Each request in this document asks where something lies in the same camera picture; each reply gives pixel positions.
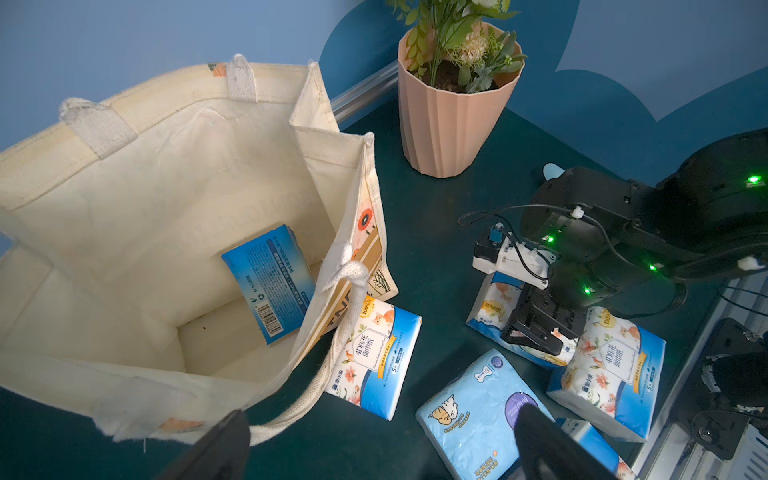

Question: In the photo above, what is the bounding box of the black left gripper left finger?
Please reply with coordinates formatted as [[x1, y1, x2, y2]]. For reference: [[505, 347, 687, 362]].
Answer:
[[157, 410, 250, 479]]

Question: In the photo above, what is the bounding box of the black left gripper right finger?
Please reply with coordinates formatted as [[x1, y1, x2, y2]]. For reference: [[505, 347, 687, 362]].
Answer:
[[514, 404, 615, 480]]

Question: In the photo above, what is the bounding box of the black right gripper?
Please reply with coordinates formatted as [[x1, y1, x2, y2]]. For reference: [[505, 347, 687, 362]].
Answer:
[[515, 245, 660, 354]]

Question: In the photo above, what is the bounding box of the floral tissue pack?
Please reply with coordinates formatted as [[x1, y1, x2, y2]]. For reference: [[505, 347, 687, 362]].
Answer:
[[465, 272, 577, 369], [325, 296, 422, 421], [555, 418, 638, 480], [546, 307, 666, 443]]

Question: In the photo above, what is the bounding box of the floral tissue pack bottom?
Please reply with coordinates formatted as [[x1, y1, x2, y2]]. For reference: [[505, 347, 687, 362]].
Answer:
[[546, 307, 666, 443]]

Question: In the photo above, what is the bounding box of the cream floral canvas bag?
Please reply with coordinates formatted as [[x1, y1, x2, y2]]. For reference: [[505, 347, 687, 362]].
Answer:
[[1, 56, 398, 445]]

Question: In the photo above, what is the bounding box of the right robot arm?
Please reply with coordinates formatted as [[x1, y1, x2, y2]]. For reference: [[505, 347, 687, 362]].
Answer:
[[502, 130, 767, 355]]

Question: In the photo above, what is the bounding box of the blue cat tissue pack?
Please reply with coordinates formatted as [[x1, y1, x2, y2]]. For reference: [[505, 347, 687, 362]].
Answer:
[[416, 349, 552, 479]]

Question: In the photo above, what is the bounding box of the light blue garden trowel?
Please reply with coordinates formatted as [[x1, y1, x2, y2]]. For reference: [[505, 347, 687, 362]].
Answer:
[[542, 163, 565, 181]]

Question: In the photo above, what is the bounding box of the pink ribbed flower pot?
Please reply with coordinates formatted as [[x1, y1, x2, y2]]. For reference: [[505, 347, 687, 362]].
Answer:
[[397, 33, 522, 178]]

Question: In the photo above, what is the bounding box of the white flower plant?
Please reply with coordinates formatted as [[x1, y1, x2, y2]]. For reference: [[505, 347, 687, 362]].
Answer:
[[386, 0, 527, 94]]

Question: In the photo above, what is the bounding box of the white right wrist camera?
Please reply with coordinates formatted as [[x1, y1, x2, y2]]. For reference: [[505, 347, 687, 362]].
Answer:
[[472, 222, 556, 290]]

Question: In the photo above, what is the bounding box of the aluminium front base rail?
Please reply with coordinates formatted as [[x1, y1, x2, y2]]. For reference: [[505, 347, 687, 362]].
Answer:
[[631, 273, 767, 479]]

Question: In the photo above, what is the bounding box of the aluminium back frame rail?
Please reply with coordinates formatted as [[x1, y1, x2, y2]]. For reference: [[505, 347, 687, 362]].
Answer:
[[331, 60, 399, 128]]

